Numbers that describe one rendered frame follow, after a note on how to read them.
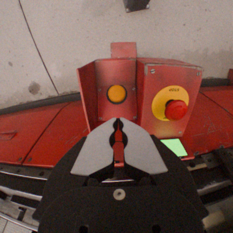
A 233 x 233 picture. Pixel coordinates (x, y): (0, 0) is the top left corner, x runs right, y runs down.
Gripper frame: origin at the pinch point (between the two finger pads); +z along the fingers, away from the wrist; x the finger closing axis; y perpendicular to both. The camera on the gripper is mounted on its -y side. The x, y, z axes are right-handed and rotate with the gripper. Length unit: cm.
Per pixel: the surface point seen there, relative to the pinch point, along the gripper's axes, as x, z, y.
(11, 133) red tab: -66, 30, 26
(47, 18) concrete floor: -53, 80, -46
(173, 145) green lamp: 11.3, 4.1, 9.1
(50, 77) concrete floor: -62, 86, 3
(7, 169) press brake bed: -47, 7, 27
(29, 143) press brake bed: -43, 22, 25
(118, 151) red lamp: -0.2, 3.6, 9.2
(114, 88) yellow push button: -0.7, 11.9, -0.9
